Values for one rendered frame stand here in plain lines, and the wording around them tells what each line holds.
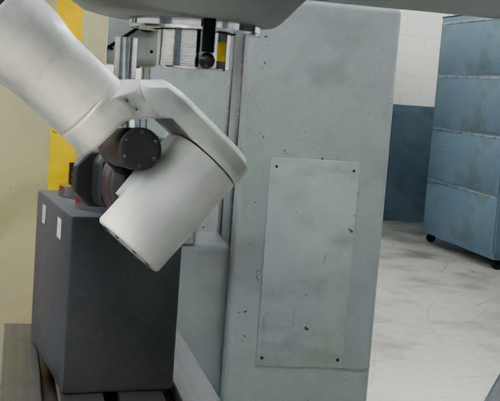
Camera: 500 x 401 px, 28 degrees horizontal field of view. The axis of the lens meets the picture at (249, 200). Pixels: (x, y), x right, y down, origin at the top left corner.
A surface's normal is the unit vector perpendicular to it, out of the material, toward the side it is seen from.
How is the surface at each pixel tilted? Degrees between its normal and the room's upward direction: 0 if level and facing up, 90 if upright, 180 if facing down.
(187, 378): 0
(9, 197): 90
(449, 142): 90
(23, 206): 90
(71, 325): 90
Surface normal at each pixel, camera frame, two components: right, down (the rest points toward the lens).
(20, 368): 0.07, -0.99
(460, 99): -0.97, -0.04
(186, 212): 0.50, 0.26
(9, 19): 0.36, 0.05
